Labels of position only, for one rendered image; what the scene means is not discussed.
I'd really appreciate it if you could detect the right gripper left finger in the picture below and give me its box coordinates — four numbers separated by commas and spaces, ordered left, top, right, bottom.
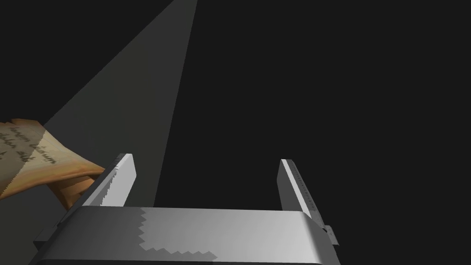
81, 153, 137, 207

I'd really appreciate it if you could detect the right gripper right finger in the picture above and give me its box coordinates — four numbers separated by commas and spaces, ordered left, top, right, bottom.
277, 159, 325, 229

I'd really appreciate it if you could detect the brown book with script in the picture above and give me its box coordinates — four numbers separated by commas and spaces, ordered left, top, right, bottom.
0, 118, 106, 211

